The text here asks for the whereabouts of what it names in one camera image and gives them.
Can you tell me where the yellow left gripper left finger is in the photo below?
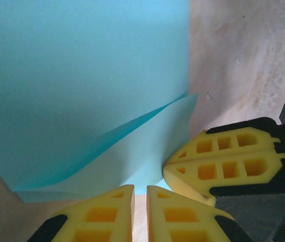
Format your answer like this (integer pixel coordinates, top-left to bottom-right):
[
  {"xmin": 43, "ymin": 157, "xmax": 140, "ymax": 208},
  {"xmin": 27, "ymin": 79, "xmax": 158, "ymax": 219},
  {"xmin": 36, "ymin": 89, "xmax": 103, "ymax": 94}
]
[{"xmin": 26, "ymin": 184, "xmax": 135, "ymax": 242}]

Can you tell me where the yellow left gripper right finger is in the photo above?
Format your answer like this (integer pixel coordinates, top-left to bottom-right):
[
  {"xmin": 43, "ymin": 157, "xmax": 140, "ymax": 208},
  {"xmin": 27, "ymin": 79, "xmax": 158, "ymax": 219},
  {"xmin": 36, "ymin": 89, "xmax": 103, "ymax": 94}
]
[{"xmin": 146, "ymin": 185, "xmax": 253, "ymax": 242}]

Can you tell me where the light blue paper sheet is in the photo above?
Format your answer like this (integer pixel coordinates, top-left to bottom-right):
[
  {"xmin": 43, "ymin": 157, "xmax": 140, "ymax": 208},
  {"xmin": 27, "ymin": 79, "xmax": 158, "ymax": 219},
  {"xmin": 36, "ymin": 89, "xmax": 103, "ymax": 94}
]
[{"xmin": 0, "ymin": 0, "xmax": 200, "ymax": 204}]

